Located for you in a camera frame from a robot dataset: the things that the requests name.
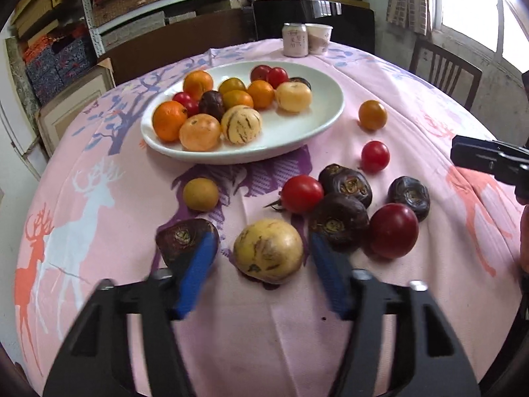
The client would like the white framed window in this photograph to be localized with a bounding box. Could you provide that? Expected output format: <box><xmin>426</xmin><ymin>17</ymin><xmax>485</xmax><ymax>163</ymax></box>
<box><xmin>430</xmin><ymin>0</ymin><xmax>529</xmax><ymax>75</ymax></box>

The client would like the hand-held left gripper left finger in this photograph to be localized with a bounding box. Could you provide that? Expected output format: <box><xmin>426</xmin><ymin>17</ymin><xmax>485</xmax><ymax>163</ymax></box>
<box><xmin>43</xmin><ymin>232</ymin><xmax>220</xmax><ymax>397</ymax></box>

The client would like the white oval plate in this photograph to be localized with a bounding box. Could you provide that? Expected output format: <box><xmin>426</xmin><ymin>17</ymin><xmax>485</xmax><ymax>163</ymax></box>
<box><xmin>141</xmin><ymin>60</ymin><xmax>346</xmax><ymax>165</ymax></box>

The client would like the beige framed board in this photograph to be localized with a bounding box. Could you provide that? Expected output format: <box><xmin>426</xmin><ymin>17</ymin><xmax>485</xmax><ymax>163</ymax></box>
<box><xmin>36</xmin><ymin>59</ymin><xmax>117</xmax><ymax>155</ymax></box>

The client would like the pale drink can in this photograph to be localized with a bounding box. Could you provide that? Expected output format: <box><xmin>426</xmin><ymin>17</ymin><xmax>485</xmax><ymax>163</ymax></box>
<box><xmin>282</xmin><ymin>22</ymin><xmax>308</xmax><ymax>58</ymax></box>

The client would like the stack of blue patterned boxes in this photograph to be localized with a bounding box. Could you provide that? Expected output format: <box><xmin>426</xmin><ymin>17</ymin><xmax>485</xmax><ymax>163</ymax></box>
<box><xmin>22</xmin><ymin>37</ymin><xmax>98</xmax><ymax>106</ymax></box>

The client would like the brown wooden board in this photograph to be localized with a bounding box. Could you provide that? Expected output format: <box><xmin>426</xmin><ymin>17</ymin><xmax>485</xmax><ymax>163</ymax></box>
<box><xmin>103</xmin><ymin>8</ymin><xmax>255</xmax><ymax>85</ymax></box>

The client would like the small brown longan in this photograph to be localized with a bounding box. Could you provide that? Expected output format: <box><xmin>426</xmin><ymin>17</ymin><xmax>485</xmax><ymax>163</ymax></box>
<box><xmin>183</xmin><ymin>177</ymin><xmax>220</xmax><ymax>211</ymax></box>

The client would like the black glossy panel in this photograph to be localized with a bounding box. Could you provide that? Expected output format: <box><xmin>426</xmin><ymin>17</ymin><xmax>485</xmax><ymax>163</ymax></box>
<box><xmin>252</xmin><ymin>0</ymin><xmax>375</xmax><ymax>55</ymax></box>

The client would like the small orange tomato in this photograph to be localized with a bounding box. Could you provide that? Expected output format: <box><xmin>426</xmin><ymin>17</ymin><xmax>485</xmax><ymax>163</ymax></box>
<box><xmin>358</xmin><ymin>100</ymin><xmax>388</xmax><ymax>130</ymax></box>

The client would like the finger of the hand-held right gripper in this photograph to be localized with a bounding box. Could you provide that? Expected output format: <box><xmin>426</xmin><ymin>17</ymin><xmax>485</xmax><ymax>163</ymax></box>
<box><xmin>451</xmin><ymin>136</ymin><xmax>517</xmax><ymax>185</ymax></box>

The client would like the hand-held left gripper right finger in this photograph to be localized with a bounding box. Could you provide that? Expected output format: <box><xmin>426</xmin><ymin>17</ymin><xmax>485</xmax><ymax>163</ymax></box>
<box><xmin>310</xmin><ymin>232</ymin><xmax>482</xmax><ymax>397</ymax></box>

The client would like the white paper cup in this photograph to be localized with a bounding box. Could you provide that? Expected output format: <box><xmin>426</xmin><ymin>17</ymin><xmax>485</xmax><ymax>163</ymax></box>
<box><xmin>305</xmin><ymin>23</ymin><xmax>334</xmax><ymax>56</ymax></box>

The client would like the dark wooden chair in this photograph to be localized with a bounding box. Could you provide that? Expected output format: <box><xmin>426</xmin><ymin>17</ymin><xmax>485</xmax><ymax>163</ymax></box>
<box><xmin>408</xmin><ymin>38</ymin><xmax>483</xmax><ymax>111</ymax></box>

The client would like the yellow pepino melon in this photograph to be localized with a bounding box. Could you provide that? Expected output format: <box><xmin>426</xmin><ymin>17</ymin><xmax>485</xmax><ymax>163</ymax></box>
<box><xmin>233</xmin><ymin>218</ymin><xmax>305</xmax><ymax>285</ymax></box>

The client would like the orange tangerine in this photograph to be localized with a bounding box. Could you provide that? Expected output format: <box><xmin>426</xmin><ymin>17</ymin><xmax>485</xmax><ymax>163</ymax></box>
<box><xmin>183</xmin><ymin>70</ymin><xmax>214</xmax><ymax>100</ymax></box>
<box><xmin>218</xmin><ymin>77</ymin><xmax>247</xmax><ymax>96</ymax></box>
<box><xmin>247</xmin><ymin>79</ymin><xmax>275</xmax><ymax>109</ymax></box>
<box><xmin>152</xmin><ymin>101</ymin><xmax>188</xmax><ymax>142</ymax></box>
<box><xmin>222</xmin><ymin>90</ymin><xmax>255</xmax><ymax>110</ymax></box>

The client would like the pink deer print tablecloth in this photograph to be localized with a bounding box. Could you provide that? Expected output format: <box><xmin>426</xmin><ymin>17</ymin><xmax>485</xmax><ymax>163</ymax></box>
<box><xmin>14</xmin><ymin>35</ymin><xmax>527</xmax><ymax>397</ymax></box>

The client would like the pale orange persimmon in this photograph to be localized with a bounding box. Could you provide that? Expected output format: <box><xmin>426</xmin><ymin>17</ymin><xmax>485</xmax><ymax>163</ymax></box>
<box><xmin>275</xmin><ymin>81</ymin><xmax>312</xmax><ymax>113</ymax></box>
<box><xmin>179</xmin><ymin>113</ymin><xmax>222</xmax><ymax>152</ymax></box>

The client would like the white metal shelf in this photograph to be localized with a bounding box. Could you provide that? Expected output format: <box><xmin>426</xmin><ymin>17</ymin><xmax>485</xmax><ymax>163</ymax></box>
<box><xmin>78</xmin><ymin>0</ymin><xmax>368</xmax><ymax>56</ymax></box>

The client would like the striped pepino melon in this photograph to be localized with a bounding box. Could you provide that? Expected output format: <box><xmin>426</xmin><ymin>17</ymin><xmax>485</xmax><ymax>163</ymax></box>
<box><xmin>221</xmin><ymin>105</ymin><xmax>263</xmax><ymax>145</ymax></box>

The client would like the person's right hand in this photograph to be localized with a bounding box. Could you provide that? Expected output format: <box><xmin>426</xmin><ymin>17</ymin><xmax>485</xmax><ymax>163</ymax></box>
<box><xmin>519</xmin><ymin>207</ymin><xmax>529</xmax><ymax>274</ymax></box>

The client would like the checked curtain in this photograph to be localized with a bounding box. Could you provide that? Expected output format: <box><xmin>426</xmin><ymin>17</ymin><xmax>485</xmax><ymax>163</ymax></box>
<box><xmin>386</xmin><ymin>0</ymin><xmax>434</xmax><ymax>36</ymax></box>

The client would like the grey mottled board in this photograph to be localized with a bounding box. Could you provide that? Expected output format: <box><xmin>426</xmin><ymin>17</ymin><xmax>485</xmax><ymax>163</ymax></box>
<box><xmin>5</xmin><ymin>37</ymin><xmax>42</xmax><ymax>108</ymax></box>

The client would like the dark purple fruit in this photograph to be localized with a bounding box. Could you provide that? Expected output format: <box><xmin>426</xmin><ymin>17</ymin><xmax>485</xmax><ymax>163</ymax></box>
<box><xmin>198</xmin><ymin>90</ymin><xmax>226</xmax><ymax>120</ymax></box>

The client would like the stack of tan boxes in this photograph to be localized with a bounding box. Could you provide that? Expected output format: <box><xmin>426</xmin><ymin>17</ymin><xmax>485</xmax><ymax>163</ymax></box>
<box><xmin>12</xmin><ymin>0</ymin><xmax>79</xmax><ymax>38</ymax></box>

